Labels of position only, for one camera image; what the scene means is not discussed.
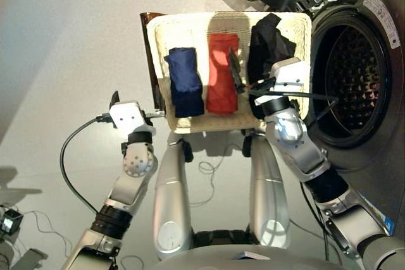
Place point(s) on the red cloth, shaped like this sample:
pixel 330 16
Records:
pixel 220 93

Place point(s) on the navy blue cloth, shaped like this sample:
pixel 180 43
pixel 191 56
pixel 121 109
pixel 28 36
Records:
pixel 185 83

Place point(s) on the pale woven basket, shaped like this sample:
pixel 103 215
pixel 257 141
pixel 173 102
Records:
pixel 190 29

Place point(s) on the grey washing machine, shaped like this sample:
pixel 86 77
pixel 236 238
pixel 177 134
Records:
pixel 364 162

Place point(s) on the black cloth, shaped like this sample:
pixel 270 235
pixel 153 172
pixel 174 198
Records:
pixel 269 39

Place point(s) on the dark brown wooden stand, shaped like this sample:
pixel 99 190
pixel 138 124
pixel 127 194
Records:
pixel 146 29

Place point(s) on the silver robot leg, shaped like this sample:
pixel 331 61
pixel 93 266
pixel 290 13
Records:
pixel 265 194
pixel 171 203

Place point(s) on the white washer warning label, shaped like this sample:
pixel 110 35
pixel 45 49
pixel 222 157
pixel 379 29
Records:
pixel 381 18

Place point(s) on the silver robot torso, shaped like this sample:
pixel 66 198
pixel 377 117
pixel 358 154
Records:
pixel 205 260

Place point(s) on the small black box device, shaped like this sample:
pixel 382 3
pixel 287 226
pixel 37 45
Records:
pixel 9 223

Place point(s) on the blue label sticker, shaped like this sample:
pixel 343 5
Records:
pixel 379 216

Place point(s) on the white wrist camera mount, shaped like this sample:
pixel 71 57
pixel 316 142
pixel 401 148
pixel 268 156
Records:
pixel 291 74
pixel 126 116

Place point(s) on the grey flat bracket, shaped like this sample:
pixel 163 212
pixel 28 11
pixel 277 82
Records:
pixel 30 256

